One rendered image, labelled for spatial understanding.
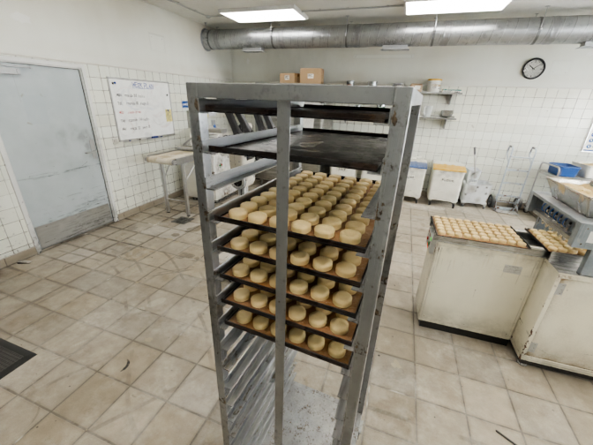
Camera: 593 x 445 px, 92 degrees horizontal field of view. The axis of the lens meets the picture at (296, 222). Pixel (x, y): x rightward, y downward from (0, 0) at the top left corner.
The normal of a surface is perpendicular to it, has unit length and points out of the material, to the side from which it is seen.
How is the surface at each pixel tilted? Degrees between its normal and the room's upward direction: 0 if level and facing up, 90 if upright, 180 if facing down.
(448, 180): 92
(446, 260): 90
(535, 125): 90
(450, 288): 90
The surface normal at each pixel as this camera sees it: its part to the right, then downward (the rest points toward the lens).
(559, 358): -0.31, 0.32
